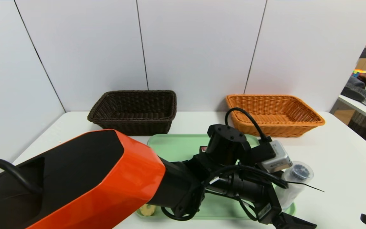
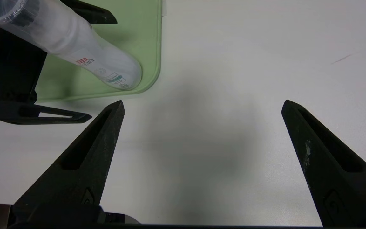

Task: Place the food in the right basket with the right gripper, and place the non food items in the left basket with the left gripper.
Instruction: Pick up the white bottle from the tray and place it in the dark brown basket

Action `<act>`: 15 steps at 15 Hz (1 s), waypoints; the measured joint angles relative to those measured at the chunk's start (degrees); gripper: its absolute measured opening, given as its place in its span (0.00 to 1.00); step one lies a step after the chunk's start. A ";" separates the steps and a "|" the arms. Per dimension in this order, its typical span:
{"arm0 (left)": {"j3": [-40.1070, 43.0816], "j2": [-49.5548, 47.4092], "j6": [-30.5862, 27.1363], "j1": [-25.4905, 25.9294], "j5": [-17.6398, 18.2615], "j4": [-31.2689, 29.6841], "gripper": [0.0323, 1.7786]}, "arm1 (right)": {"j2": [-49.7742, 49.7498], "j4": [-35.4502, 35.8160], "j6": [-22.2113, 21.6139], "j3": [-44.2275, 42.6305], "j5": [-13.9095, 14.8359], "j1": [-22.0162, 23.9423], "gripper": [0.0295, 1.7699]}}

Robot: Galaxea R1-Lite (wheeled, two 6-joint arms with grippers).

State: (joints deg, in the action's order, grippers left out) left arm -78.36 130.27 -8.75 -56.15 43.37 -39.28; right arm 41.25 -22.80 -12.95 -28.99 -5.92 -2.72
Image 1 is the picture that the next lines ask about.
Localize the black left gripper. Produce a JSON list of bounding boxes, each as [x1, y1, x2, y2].
[[227, 175, 317, 229]]

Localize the clear plastic white bottle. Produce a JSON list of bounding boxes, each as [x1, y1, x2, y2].
[[280, 161, 314, 211]]

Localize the green handled yellow pasta spoon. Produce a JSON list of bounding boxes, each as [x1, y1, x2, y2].
[[139, 204, 157, 217]]

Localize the orange wicker basket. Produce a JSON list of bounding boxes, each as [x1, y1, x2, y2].
[[226, 94, 326, 138]]

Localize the dark brown wicker basket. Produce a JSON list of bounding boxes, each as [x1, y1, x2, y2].
[[87, 90, 177, 136]]

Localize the white side table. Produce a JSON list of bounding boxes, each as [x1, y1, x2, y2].
[[338, 95, 366, 125]]

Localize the light green plastic tray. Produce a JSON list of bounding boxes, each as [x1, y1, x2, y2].
[[135, 134, 296, 220]]

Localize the black flat item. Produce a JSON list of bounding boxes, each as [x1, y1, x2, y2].
[[341, 87, 366, 108]]

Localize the dark grey cloth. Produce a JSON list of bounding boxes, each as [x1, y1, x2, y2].
[[346, 76, 366, 89]]

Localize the black gripper power cable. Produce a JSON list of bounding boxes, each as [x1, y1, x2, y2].
[[202, 164, 289, 189]]

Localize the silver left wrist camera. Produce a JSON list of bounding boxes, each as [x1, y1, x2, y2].
[[257, 140, 293, 174]]

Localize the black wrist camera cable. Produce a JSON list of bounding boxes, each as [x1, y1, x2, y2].
[[224, 107, 272, 142]]

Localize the black elbow cable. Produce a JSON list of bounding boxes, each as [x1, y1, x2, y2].
[[0, 158, 43, 195]]

